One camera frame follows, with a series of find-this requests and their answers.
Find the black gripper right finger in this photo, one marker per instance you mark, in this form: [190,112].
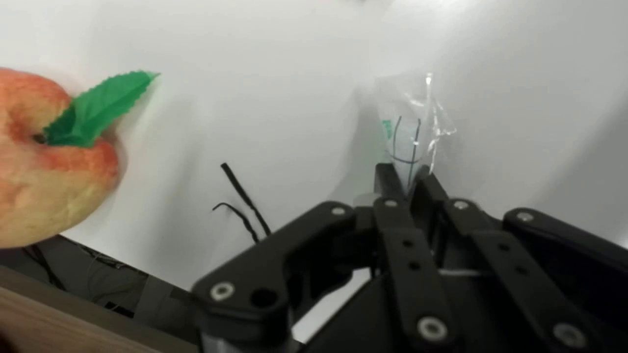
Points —
[517,275]

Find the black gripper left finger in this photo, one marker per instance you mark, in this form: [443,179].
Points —
[405,275]

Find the thin black twist tie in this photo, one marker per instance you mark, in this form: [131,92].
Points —
[244,196]

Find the wooden desk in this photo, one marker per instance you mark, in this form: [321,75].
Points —
[40,326]

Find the toy peach with green leaf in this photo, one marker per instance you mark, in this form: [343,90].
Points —
[40,183]

